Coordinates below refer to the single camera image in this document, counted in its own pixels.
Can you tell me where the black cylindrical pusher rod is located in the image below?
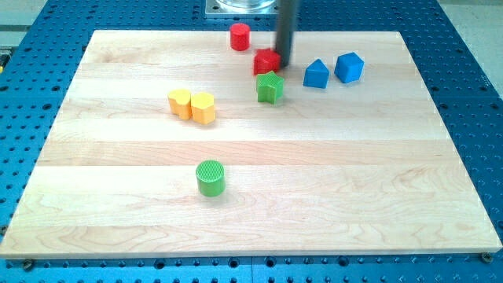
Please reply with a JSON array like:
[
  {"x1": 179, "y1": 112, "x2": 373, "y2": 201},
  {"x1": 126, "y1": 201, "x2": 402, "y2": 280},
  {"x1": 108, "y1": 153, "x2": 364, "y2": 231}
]
[{"x1": 274, "y1": 0, "x2": 301, "y2": 67}]

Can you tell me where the red star block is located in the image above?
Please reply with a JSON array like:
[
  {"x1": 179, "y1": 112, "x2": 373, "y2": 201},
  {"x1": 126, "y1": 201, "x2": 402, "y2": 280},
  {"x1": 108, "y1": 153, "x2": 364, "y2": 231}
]
[{"x1": 253, "y1": 49, "x2": 281, "y2": 75}]

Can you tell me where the green star block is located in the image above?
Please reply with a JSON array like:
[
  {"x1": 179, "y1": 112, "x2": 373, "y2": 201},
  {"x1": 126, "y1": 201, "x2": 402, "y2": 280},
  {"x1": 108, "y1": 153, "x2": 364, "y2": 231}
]
[{"x1": 256, "y1": 71, "x2": 285, "y2": 105}]

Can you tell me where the red cylinder block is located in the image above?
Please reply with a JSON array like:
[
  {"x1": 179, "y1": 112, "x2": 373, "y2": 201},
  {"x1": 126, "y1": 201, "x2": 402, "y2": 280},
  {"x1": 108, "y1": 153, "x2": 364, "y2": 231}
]
[{"x1": 229, "y1": 23, "x2": 251, "y2": 51}]

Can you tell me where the blue pentagon house block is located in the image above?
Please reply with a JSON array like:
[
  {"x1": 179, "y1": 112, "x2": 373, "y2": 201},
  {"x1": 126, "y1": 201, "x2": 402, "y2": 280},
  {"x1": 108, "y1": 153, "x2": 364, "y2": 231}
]
[{"x1": 303, "y1": 59, "x2": 330, "y2": 89}]

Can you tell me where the blue cube block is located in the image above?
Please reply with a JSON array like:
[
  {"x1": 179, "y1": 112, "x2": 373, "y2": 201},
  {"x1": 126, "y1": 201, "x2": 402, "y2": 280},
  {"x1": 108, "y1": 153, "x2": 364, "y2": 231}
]
[{"x1": 334, "y1": 52, "x2": 365, "y2": 83}]

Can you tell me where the yellow hexagon block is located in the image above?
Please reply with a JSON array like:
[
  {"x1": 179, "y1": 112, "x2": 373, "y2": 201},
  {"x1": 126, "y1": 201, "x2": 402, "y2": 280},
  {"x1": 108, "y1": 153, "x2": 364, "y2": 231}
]
[{"x1": 191, "y1": 92, "x2": 216, "y2": 124}]

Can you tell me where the yellow heart block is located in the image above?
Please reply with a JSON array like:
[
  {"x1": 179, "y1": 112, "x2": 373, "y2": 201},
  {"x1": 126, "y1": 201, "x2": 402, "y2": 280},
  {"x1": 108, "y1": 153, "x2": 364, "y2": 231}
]
[{"x1": 167, "y1": 89, "x2": 192, "y2": 120}]

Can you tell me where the light wooden board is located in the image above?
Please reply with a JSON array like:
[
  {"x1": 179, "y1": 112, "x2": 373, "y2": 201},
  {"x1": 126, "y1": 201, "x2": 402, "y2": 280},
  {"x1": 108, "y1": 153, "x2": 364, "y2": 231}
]
[{"x1": 1, "y1": 30, "x2": 501, "y2": 259}]

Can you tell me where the green cylinder block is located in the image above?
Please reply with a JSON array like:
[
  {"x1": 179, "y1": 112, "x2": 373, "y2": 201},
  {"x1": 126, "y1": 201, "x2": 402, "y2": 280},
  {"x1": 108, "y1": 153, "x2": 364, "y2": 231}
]
[{"x1": 196, "y1": 160, "x2": 226, "y2": 197}]

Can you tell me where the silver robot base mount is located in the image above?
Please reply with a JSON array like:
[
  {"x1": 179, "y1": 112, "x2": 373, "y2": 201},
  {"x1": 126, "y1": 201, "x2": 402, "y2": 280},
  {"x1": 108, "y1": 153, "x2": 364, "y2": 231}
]
[{"x1": 204, "y1": 0, "x2": 280, "y2": 15}]

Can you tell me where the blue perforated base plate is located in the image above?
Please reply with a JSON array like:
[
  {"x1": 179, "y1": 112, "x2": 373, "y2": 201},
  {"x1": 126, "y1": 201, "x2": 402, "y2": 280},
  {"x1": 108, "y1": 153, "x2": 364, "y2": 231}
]
[{"x1": 1, "y1": 0, "x2": 502, "y2": 282}]

